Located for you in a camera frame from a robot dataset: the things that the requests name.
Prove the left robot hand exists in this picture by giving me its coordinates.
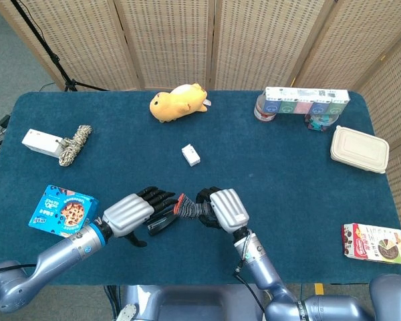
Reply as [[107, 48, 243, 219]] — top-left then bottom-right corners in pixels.
[[102, 186, 178, 247]]

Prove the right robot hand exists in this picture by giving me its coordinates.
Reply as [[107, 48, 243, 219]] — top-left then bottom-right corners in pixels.
[[196, 187, 250, 234]]

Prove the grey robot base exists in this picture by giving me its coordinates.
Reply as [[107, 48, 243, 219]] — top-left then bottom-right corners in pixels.
[[115, 284, 271, 321]]

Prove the black stapler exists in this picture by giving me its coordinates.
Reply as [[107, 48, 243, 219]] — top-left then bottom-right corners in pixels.
[[145, 212, 182, 237]]

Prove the blue table cloth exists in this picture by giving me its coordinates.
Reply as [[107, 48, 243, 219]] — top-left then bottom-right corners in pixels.
[[0, 90, 401, 287]]

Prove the blue cookie box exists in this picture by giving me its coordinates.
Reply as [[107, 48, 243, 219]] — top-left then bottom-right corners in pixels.
[[27, 184, 100, 238]]

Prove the small white box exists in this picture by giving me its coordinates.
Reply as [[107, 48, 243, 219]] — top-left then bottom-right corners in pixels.
[[181, 144, 201, 167]]

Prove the red label clear jar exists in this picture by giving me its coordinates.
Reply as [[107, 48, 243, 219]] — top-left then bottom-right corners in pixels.
[[253, 94, 277, 122]]

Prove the white rectangular adapter box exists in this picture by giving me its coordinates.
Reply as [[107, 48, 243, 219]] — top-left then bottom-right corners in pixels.
[[21, 128, 64, 159]]

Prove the yellow plush toy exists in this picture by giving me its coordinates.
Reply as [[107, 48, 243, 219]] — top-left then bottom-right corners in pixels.
[[149, 83, 211, 124]]

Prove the multicolour tissue pack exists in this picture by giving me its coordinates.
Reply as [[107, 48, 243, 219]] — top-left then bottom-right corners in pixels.
[[263, 86, 351, 115]]

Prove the beige lidded food container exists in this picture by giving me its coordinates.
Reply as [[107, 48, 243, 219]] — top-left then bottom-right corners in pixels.
[[329, 125, 390, 175]]

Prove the red snack box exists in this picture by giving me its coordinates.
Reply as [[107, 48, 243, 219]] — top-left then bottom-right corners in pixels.
[[341, 223, 401, 265]]

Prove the wicker folding screen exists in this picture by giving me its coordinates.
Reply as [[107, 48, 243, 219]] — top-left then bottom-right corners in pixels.
[[0, 0, 401, 265]]

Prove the black tripod stand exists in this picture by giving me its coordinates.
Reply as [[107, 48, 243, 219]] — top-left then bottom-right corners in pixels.
[[11, 0, 110, 92]]

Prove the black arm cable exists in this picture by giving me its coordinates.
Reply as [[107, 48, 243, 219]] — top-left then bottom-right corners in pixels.
[[233, 262, 267, 317]]

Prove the beige coiled rope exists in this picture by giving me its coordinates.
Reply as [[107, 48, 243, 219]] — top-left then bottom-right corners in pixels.
[[58, 124, 93, 167]]

